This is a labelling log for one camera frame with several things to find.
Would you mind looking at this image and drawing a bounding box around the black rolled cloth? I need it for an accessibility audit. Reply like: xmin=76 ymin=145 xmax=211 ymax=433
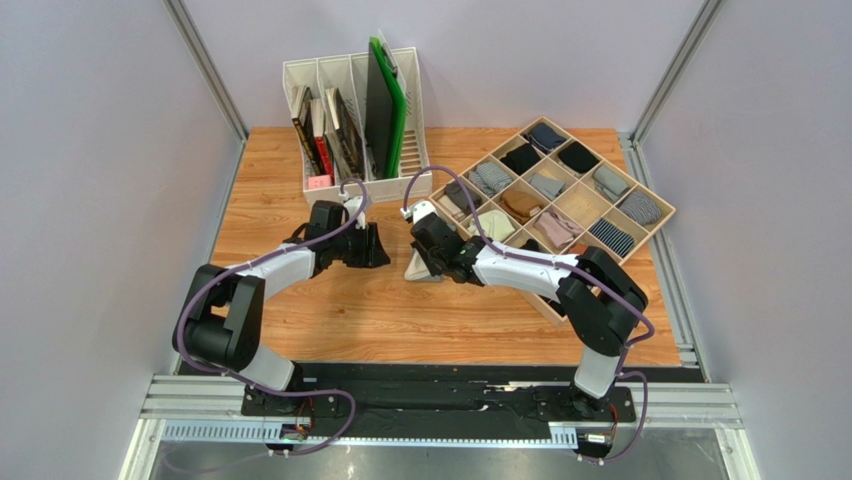
xmin=520 ymin=238 xmax=542 ymax=253
xmin=500 ymin=143 xmax=542 ymax=176
xmin=557 ymin=141 xmax=599 ymax=175

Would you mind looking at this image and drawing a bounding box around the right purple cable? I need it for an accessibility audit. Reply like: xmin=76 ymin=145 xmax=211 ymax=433
xmin=401 ymin=165 xmax=657 ymax=465

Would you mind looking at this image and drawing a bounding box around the grey striped cloth far right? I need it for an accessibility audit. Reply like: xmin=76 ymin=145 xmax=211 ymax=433
xmin=618 ymin=191 xmax=663 ymax=227

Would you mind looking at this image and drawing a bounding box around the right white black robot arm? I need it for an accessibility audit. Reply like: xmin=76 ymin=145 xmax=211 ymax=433
xmin=404 ymin=209 xmax=648 ymax=418

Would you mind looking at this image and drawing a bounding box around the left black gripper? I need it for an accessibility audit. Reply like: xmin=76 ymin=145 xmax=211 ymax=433
xmin=329 ymin=222 xmax=391 ymax=269

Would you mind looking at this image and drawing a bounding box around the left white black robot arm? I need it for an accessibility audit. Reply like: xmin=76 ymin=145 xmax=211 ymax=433
xmin=172 ymin=196 xmax=390 ymax=394

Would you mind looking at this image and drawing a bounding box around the white file organizer rack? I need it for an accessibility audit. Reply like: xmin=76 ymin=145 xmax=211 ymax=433
xmin=282 ymin=46 xmax=434 ymax=213

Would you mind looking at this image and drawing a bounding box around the rust orange rolled cloth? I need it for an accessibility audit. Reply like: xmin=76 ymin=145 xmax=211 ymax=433
xmin=567 ymin=242 xmax=590 ymax=256

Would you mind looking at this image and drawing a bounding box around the grey folded cloth centre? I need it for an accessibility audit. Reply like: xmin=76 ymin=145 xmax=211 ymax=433
xmin=528 ymin=173 xmax=567 ymax=201

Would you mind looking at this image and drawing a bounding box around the wooden compartment organizer box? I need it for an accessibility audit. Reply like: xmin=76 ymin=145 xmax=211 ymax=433
xmin=426 ymin=117 xmax=676 ymax=332

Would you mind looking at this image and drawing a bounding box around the black rolled cloth right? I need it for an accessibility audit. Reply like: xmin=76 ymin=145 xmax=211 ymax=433
xmin=557 ymin=141 xmax=599 ymax=175

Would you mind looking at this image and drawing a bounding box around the black rolled cloth top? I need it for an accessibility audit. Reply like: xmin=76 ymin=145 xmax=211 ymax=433
xmin=500 ymin=143 xmax=542 ymax=176

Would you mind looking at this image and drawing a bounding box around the pink rolled cloth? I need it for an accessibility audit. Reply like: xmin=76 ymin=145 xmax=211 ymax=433
xmin=533 ymin=210 xmax=585 ymax=249

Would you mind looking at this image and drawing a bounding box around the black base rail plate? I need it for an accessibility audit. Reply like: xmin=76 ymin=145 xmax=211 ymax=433
xmin=179 ymin=359 xmax=707 ymax=444

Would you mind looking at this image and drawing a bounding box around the grey rolled cloth right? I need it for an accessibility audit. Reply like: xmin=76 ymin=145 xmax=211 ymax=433
xmin=592 ymin=166 xmax=631 ymax=203

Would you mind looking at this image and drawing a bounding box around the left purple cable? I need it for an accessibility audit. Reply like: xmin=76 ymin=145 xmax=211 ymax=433
xmin=171 ymin=176 xmax=371 ymax=459

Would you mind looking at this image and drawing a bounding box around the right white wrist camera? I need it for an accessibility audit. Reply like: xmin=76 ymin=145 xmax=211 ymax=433
xmin=400 ymin=200 xmax=437 ymax=225

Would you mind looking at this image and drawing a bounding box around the black book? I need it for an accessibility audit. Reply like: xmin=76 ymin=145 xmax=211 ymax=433
xmin=290 ymin=84 xmax=326 ymax=176

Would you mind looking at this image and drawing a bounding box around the black rolled cloth lower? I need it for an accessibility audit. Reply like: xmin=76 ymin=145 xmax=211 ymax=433
xmin=520 ymin=238 xmax=542 ymax=253

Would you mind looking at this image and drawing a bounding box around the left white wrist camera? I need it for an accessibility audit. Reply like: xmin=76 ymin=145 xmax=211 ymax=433
xmin=338 ymin=192 xmax=371 ymax=230

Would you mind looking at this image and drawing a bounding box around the pale green rolled cloth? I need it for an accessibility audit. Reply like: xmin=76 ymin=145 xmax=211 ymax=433
xmin=467 ymin=210 xmax=517 ymax=242

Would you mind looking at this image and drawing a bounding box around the purple cable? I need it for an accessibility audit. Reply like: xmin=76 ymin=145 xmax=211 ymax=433
xmin=171 ymin=176 xmax=371 ymax=459
xmin=401 ymin=165 xmax=657 ymax=465

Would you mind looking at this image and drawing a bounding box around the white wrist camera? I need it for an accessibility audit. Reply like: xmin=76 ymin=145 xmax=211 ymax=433
xmin=400 ymin=200 xmax=437 ymax=225
xmin=338 ymin=192 xmax=371 ymax=230

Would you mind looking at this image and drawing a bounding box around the grey white underwear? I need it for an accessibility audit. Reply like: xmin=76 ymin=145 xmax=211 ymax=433
xmin=404 ymin=247 xmax=444 ymax=283

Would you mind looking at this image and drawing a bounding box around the navy striped rolled cloth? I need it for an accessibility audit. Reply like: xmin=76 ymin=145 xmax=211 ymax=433
xmin=589 ymin=218 xmax=636 ymax=258

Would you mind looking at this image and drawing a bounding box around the dark patterned book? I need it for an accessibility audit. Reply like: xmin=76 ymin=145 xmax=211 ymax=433
xmin=325 ymin=87 xmax=365 ymax=180

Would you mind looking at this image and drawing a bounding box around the green black clipboard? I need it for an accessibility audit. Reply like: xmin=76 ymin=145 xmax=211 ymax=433
xmin=364 ymin=36 xmax=407 ymax=180

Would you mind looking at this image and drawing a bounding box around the red book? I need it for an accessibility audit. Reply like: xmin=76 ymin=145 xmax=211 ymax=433
xmin=311 ymin=98 xmax=336 ymax=185

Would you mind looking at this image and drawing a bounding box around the brown rolled cloth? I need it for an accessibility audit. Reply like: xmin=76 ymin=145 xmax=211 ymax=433
xmin=499 ymin=188 xmax=543 ymax=225

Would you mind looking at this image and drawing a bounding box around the dark grey rolled cloth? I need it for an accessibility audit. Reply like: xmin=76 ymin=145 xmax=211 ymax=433
xmin=444 ymin=181 xmax=482 ymax=216

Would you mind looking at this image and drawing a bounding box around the striped grey rolled cloth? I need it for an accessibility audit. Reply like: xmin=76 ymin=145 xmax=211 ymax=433
xmin=468 ymin=161 xmax=513 ymax=198

